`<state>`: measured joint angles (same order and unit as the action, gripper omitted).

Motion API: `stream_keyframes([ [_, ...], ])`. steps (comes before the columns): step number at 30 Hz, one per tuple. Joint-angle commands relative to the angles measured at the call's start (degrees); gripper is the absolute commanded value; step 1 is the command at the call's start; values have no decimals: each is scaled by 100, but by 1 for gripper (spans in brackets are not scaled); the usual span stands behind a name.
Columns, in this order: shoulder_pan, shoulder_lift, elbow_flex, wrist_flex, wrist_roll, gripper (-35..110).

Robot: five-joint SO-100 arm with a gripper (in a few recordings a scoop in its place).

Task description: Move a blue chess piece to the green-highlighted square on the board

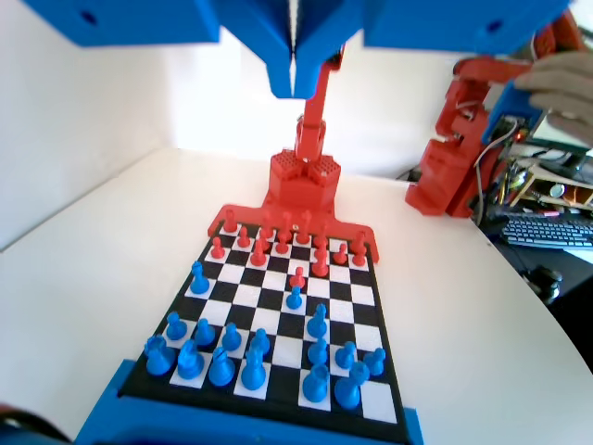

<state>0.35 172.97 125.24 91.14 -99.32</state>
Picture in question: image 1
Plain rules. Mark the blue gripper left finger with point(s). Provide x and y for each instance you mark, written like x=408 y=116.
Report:
x=259 y=28

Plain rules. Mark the blue base plate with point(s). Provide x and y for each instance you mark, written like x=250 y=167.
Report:
x=104 y=408

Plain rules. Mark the blue controller board mount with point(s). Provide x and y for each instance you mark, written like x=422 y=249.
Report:
x=509 y=104

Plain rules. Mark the blue chess queen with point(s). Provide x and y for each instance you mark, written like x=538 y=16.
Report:
x=252 y=373

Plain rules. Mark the red leader arm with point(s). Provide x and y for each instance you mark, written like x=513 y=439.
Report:
x=435 y=181

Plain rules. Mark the black computer keyboard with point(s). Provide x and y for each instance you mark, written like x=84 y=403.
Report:
x=546 y=234

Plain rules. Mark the wooden desk shelf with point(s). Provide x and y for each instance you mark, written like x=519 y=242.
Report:
x=537 y=178

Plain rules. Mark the red robot arm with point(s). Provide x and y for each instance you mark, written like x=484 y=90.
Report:
x=301 y=185

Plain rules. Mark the black computer monitor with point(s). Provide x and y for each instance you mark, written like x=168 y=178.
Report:
x=574 y=162

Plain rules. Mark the red chess bishop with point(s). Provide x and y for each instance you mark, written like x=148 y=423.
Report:
x=266 y=221
x=322 y=234

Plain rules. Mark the red chess pawn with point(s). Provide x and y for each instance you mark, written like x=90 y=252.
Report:
x=357 y=259
x=264 y=234
x=243 y=237
x=340 y=254
x=297 y=278
x=281 y=245
x=218 y=250

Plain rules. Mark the person's bare hand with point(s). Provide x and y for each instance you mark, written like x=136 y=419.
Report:
x=570 y=88

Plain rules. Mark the black white chessboard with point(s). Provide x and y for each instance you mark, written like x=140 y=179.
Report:
x=352 y=296

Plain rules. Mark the red chess king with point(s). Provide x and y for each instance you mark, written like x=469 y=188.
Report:
x=304 y=227

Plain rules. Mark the red chess queen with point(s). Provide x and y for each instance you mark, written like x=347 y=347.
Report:
x=286 y=221

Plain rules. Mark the blue chess bishop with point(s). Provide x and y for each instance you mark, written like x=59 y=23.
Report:
x=199 y=280
x=220 y=368

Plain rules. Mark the red chess rook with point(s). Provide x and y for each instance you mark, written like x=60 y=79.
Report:
x=230 y=221
x=359 y=241

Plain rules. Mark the black round gadget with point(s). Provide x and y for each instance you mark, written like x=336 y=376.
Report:
x=544 y=283

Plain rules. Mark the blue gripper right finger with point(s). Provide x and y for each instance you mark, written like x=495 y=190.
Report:
x=333 y=23

